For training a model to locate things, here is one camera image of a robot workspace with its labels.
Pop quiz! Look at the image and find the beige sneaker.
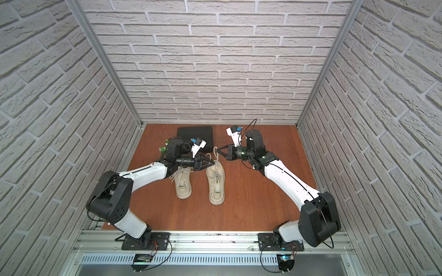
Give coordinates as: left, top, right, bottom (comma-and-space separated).
169, 167, 192, 200
206, 147, 225, 205

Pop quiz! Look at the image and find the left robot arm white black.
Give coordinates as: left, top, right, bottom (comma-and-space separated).
86, 138, 215, 250

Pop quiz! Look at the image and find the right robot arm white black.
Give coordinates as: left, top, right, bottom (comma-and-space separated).
217, 125, 341, 247

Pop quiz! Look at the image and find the black plastic tool case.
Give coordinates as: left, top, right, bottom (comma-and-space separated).
177, 125, 214, 153

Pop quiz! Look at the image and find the left controller board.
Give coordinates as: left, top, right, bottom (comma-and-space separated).
131, 254, 153, 272

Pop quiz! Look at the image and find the controller board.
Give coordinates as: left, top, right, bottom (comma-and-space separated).
276, 254, 295, 274
131, 254, 153, 272

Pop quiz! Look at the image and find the right controller board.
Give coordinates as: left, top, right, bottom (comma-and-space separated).
276, 254, 295, 274

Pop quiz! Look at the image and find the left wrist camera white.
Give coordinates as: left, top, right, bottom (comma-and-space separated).
191, 138, 206, 158

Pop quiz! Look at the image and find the green handled tool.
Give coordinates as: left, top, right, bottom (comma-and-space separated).
159, 140, 170, 154

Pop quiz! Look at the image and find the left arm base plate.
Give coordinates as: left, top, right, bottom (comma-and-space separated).
122, 232, 170, 251

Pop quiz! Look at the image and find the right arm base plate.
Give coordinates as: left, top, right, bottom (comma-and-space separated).
257, 232, 305, 252

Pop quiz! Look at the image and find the aluminium front rail frame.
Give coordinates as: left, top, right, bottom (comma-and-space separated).
61, 230, 363, 276

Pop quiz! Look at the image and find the left corner aluminium post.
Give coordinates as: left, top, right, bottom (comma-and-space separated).
66, 0, 143, 128

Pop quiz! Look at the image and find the corner aluminium post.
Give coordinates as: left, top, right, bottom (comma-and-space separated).
66, 0, 143, 128
297, 0, 364, 129

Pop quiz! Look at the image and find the right corner aluminium post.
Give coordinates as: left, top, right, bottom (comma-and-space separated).
297, 0, 364, 129

